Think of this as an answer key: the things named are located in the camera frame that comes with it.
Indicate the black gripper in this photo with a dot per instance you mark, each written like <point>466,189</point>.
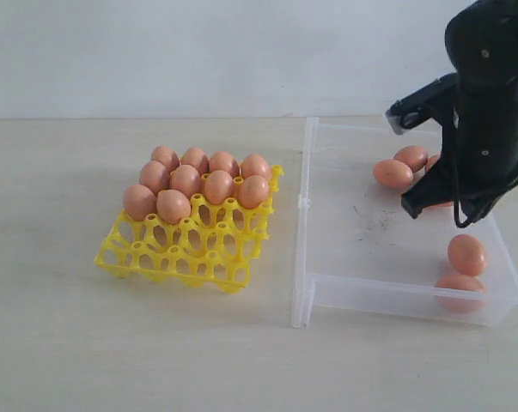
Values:
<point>479,161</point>

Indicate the brown egg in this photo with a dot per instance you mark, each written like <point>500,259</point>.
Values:
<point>467,255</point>
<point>255,165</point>
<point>166,156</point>
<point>253,191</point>
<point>458,299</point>
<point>155,176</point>
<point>442,205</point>
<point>393,174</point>
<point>173,206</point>
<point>225,161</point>
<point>139,201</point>
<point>218,186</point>
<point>196,158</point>
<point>431,162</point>
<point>415,157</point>
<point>185,179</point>

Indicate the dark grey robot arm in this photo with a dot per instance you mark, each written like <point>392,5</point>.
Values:
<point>482,45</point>

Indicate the clear plastic bin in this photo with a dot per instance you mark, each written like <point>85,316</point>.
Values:
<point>357,249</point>

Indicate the yellow plastic egg tray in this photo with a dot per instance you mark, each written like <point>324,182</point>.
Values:
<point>215,244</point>

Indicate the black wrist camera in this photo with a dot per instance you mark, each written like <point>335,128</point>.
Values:
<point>434,101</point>

